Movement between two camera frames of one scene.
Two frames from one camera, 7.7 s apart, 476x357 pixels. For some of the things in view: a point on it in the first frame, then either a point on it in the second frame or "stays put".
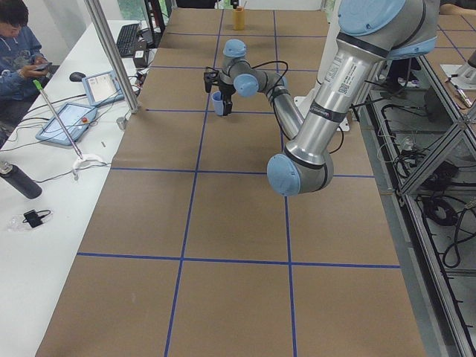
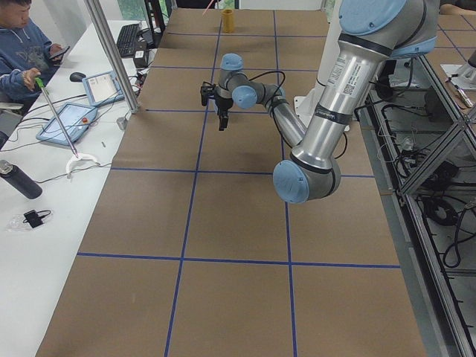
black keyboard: x=127 y=39 stays put
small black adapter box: x=33 y=218 stays put
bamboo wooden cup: x=239 y=18 → x=228 y=20
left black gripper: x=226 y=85 → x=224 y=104
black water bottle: x=20 y=180 stays put
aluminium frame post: x=114 y=53 stays put
